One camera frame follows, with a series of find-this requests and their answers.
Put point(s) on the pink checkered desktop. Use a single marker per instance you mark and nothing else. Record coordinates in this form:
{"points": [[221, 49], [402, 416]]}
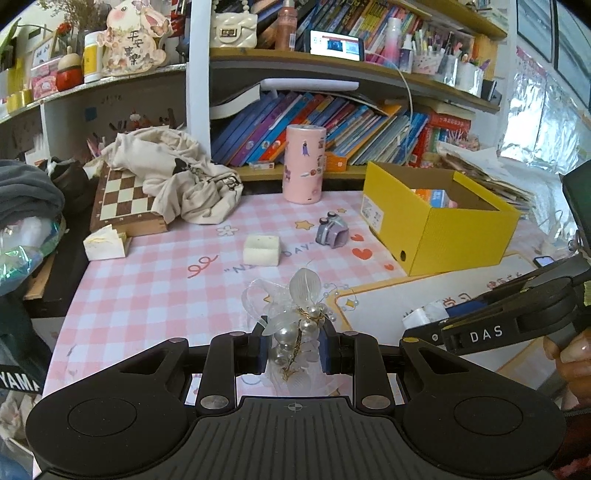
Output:
{"points": [[175, 295]]}

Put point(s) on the grey toy car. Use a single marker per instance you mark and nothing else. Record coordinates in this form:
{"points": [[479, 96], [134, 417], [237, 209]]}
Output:
{"points": [[331, 229]]}

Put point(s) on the pink tissue box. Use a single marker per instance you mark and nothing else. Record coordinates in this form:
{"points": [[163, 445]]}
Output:
{"points": [[44, 82]]}

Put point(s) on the pink wall poster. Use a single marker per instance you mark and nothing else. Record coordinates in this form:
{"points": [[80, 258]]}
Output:
{"points": [[528, 69]]}

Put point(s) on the small orange white box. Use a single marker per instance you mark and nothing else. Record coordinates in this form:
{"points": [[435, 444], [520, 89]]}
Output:
{"points": [[335, 162]]}

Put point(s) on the cream sponge block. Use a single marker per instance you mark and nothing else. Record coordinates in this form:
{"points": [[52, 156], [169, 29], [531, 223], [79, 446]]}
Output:
{"points": [[262, 250]]}

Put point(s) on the cream quilted handbag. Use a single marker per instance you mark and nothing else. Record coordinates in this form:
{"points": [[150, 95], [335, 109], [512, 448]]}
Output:
{"points": [[233, 30]]}

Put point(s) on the person's right hand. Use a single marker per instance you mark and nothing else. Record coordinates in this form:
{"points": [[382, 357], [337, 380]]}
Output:
{"points": [[575, 364]]}

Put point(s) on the small white bottle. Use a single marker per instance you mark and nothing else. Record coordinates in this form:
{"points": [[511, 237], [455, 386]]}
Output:
{"points": [[406, 60]]}

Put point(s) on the white labelled small box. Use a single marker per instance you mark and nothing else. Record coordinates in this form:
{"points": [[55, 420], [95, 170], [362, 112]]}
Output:
{"points": [[261, 165]]}

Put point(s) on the yellow tape rolls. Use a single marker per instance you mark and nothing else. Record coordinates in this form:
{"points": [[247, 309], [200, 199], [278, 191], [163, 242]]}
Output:
{"points": [[19, 99]]}

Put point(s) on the red round doll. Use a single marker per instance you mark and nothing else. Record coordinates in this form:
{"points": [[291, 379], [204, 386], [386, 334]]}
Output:
{"points": [[69, 74]]}

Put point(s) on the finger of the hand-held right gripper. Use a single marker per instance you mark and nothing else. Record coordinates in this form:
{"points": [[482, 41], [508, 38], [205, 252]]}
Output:
{"points": [[489, 307], [531, 279]]}

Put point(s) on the white paper box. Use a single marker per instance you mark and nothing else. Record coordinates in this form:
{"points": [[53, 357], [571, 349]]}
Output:
{"points": [[105, 243]]}

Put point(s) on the wooden bookshelf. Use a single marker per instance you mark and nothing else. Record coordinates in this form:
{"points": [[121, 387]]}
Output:
{"points": [[240, 57]]}

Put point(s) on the long row of colourful books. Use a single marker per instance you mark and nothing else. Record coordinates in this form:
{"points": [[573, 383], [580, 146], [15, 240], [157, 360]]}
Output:
{"points": [[332, 129]]}

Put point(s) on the pink rabbit ornament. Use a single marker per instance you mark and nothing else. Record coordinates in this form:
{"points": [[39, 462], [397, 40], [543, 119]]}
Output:
{"points": [[134, 41]]}

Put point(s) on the person's right forearm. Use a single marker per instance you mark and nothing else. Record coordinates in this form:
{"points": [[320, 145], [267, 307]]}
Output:
{"points": [[577, 443]]}

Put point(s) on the white jar with yellow label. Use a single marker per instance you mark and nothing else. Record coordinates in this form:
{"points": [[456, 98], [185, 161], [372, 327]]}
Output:
{"points": [[92, 57]]}

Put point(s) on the silver foil sheet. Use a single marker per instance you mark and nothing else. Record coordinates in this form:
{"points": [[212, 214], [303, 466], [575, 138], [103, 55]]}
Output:
{"points": [[549, 115]]}

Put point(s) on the silver pen holder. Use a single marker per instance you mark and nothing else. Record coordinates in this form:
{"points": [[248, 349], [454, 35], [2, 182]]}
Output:
{"points": [[470, 78]]}

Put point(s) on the thick black book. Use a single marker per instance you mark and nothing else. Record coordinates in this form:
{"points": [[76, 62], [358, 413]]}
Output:
{"points": [[235, 100]]}

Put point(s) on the pink cylindrical container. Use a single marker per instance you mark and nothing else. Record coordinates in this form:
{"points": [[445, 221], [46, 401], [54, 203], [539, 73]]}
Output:
{"points": [[304, 166]]}

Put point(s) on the grey folded cloth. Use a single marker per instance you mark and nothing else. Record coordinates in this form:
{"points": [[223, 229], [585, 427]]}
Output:
{"points": [[27, 189]]}

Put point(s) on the yellow cardboard box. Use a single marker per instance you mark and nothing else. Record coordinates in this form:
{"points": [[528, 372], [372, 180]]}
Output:
{"points": [[461, 240]]}

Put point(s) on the white shelf lamp bar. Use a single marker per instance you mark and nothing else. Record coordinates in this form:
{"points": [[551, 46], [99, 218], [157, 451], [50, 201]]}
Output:
{"points": [[309, 86]]}

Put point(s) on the pink pen holder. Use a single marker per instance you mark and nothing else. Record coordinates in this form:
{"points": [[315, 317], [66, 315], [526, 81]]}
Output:
{"points": [[425, 62]]}

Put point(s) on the dried flower bunch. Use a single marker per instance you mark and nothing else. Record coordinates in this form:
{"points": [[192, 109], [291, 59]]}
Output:
{"points": [[76, 11]]}

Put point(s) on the black framed picture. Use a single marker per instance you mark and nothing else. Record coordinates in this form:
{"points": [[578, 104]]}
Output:
{"points": [[534, 27], [575, 41]]}

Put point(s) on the tall white pink bottle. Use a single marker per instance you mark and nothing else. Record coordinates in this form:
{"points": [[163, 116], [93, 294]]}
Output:
{"points": [[393, 46]]}

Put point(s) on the beige cloth bag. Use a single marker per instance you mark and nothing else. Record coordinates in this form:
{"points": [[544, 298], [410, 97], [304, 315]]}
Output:
{"points": [[175, 175]]}

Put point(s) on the pearl flower ornament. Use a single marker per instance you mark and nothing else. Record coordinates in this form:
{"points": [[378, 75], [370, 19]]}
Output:
{"points": [[302, 295]]}

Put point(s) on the smartphone with lit screen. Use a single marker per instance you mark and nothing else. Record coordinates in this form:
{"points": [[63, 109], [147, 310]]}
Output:
{"points": [[336, 45]]}

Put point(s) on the white wrapper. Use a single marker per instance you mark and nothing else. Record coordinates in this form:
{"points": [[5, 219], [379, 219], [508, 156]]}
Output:
{"points": [[425, 315]]}

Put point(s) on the black bag with white letters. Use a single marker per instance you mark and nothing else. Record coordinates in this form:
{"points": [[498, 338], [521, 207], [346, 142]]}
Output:
{"points": [[18, 360]]}

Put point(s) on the copper pink spray bottle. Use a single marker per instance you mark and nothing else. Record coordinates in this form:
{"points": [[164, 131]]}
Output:
{"points": [[285, 32]]}

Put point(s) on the black rounded object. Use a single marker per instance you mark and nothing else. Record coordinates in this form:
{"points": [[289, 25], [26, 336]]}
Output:
{"points": [[69, 177]]}

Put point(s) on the orange white blue carton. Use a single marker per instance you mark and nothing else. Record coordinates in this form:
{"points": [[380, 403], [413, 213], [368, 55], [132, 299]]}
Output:
{"points": [[431, 197]]}

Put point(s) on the small dark phone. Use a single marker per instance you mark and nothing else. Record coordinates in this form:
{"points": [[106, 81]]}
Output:
{"points": [[545, 261]]}

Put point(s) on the stack of papers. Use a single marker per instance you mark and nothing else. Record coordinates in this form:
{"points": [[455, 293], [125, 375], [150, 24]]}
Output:
{"points": [[489, 180]]}

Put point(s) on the beige desk mat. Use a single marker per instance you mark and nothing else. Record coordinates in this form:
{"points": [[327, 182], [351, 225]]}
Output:
{"points": [[466, 295]]}

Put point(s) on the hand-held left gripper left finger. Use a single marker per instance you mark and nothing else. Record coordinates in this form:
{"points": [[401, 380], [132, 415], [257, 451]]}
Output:
{"points": [[263, 346]]}

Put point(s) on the iridescent film bag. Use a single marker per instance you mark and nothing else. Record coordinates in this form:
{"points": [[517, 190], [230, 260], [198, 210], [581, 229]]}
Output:
{"points": [[23, 258]]}

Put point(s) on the wooden chessboard box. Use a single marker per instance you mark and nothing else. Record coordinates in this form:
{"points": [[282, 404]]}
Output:
{"points": [[124, 203]]}

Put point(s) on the clear pen holder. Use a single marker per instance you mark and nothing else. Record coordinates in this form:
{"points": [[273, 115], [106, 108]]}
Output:
{"points": [[447, 69]]}

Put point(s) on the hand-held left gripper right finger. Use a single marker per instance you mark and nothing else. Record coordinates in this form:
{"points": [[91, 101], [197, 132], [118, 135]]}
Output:
{"points": [[323, 346]]}

